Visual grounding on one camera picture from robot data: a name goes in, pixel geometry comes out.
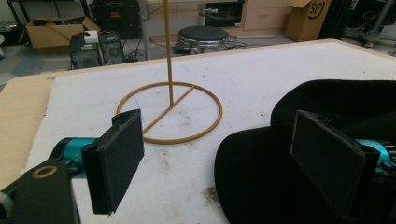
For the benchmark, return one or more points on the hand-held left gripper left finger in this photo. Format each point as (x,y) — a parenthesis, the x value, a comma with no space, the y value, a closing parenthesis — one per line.
(115,161)

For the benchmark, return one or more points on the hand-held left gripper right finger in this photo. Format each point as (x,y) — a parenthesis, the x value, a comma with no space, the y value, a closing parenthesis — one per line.
(327,155)

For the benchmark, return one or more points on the black hat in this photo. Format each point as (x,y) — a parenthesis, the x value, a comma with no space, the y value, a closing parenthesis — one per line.
(258,174)

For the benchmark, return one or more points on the grey computer tower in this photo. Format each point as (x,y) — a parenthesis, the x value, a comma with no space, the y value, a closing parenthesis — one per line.
(112,48)

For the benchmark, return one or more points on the white table cover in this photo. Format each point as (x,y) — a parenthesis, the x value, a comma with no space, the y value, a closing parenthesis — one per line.
(249,68)

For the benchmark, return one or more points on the white box on computer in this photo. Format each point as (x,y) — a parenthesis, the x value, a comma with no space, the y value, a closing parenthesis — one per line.
(91,36)

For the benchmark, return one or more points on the grey metal table leg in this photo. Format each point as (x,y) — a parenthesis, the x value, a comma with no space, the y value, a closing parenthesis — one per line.
(144,31)

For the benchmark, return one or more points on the metal stand with wheeled base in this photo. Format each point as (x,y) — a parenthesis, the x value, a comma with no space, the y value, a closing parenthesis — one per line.
(373,29)

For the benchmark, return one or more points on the tall printed cardboard box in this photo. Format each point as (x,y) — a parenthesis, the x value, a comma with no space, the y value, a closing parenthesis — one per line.
(306,20)

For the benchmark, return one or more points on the open brown cardboard box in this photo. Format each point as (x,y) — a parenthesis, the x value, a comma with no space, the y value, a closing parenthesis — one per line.
(49,34)

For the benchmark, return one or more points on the black equipment case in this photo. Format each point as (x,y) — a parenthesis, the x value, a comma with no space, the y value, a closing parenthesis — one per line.
(115,17)

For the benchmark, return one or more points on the black round stool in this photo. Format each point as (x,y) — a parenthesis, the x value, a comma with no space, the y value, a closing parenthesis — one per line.
(202,35)

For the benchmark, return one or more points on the light wooden cabinet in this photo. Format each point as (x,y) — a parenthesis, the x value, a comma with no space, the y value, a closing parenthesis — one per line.
(264,15)

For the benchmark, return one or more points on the black metal shelf frame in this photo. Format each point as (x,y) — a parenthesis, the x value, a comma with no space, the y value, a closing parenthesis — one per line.
(17,14)

